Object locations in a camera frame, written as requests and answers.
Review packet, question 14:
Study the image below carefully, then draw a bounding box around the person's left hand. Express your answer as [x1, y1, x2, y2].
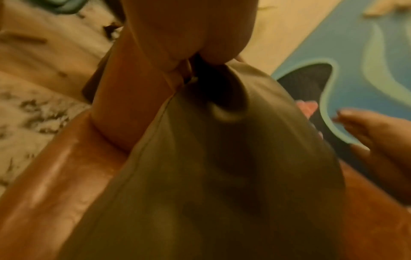
[91, 0, 258, 154]

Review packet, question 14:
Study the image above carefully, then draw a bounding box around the olive green cloth cover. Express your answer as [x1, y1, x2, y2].
[61, 48, 349, 260]

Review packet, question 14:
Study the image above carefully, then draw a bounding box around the teal object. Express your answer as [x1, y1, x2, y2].
[30, 0, 85, 15]

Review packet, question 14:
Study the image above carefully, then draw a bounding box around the black fabric piece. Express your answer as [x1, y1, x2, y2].
[277, 63, 370, 168]

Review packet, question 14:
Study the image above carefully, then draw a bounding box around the person's bare foot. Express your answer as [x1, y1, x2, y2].
[332, 108, 411, 199]
[295, 100, 323, 140]

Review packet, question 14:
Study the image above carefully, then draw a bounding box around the white grey patterned rug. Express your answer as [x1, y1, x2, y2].
[0, 71, 92, 196]

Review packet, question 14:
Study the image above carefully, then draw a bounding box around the blue patterned rug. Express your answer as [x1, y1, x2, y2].
[270, 0, 411, 150]

